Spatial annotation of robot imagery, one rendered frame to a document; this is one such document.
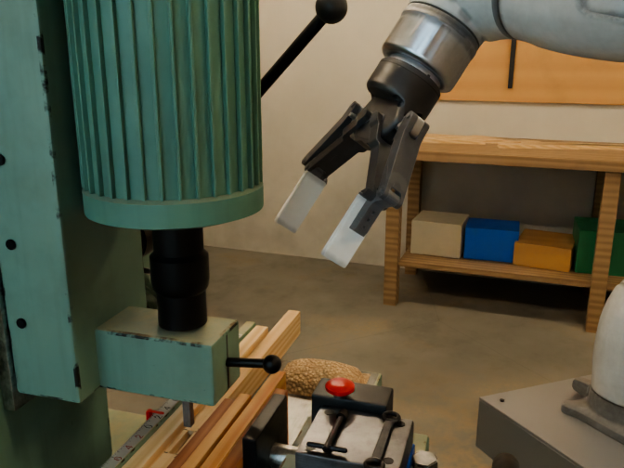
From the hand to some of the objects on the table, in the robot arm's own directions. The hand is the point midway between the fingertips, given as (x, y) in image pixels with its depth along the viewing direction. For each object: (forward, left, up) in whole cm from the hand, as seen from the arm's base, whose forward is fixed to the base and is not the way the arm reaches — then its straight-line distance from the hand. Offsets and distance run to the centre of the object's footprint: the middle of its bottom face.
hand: (312, 233), depth 71 cm
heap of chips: (-10, -14, -25) cm, 30 cm away
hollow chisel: (+12, -4, -22) cm, 25 cm away
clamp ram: (+4, +7, -26) cm, 28 cm away
